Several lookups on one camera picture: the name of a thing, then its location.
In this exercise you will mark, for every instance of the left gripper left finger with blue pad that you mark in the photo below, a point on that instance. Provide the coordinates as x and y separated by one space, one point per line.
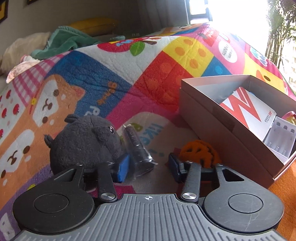
108 174

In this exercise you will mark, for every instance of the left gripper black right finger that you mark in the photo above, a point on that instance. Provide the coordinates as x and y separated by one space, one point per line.
188 175

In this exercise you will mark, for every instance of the black item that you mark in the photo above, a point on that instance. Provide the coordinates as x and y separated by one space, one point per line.
141 161

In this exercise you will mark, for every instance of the orange plastic toy strainer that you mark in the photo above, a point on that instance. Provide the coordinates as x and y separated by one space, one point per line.
200 152

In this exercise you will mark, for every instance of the black plush mouse toy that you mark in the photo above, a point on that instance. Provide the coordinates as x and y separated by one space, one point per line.
88 140

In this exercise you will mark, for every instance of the white red card packet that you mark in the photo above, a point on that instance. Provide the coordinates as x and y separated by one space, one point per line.
252 112

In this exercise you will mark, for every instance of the white battery charger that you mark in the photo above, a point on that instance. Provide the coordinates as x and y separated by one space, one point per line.
281 138

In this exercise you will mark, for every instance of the pink cardboard box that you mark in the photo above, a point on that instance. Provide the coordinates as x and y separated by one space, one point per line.
237 147

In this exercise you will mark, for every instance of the colourful cartoon play mat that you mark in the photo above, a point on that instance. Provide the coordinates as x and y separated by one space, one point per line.
135 82

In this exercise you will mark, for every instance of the green blanket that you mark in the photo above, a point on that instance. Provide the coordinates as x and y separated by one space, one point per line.
66 38

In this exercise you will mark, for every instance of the yellow pillow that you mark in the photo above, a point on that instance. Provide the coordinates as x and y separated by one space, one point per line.
96 26

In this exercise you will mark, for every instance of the pink white cloth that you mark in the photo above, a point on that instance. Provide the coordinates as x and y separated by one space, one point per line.
26 63

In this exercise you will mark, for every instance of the beige cushion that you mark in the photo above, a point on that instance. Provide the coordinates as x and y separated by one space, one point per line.
22 46

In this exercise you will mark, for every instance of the framed picture gold border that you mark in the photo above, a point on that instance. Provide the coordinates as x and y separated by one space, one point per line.
3 10

